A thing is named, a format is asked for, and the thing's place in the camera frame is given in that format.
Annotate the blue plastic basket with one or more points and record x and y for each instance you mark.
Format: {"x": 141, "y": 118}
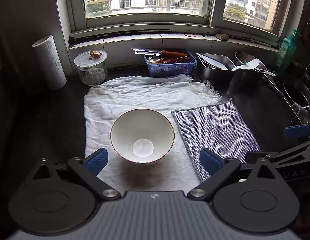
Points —
{"x": 167, "y": 68}

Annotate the carrot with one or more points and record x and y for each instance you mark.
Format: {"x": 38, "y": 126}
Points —
{"x": 175, "y": 53}

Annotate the garlic bulb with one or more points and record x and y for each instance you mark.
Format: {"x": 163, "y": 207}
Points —
{"x": 152, "y": 60}

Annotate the white plate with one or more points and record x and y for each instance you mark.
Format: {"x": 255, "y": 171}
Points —
{"x": 215, "y": 61}

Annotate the rubber band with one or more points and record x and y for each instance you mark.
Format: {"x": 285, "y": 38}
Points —
{"x": 189, "y": 35}

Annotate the window frame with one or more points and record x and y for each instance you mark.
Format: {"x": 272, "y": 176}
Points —
{"x": 145, "y": 22}

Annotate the black pan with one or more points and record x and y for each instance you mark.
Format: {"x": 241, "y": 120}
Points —
{"x": 294, "y": 93}

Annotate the brown scrub pad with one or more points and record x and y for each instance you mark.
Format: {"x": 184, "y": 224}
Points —
{"x": 222, "y": 37}

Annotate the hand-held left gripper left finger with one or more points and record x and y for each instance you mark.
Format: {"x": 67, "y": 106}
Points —
{"x": 97, "y": 161}

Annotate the white rice paddle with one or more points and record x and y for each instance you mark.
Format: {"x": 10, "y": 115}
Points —
{"x": 248, "y": 64}

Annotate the white bowl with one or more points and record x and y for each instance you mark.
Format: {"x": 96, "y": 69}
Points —
{"x": 142, "y": 130}

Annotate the steel pot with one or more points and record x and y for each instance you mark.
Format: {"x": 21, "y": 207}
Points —
{"x": 247, "y": 77}

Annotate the dried red chillies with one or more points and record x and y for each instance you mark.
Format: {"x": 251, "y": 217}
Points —
{"x": 170, "y": 60}

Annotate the silver mesh dishcloth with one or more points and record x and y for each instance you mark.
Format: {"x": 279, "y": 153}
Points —
{"x": 215, "y": 127}

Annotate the rectangular steel tray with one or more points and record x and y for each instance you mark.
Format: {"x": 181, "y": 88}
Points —
{"x": 212, "y": 72}

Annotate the paper towel roll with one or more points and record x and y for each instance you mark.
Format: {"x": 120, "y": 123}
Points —
{"x": 49, "y": 62}

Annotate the ginger piece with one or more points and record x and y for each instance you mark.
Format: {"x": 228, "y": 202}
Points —
{"x": 95, "y": 54}

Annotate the glass jar with lid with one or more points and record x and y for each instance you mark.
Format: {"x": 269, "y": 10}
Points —
{"x": 91, "y": 75}

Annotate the green soap bottle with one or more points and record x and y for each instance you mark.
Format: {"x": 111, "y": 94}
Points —
{"x": 286, "y": 50}

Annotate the white cloth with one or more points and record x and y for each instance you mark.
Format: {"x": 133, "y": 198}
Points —
{"x": 145, "y": 95}

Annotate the steel kitchen knife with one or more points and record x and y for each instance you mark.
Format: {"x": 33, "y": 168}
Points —
{"x": 145, "y": 52}

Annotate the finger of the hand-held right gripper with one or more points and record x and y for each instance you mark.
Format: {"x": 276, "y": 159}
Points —
{"x": 289, "y": 152}
{"x": 297, "y": 131}

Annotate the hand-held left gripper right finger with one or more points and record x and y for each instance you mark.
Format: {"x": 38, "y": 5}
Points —
{"x": 210, "y": 162}

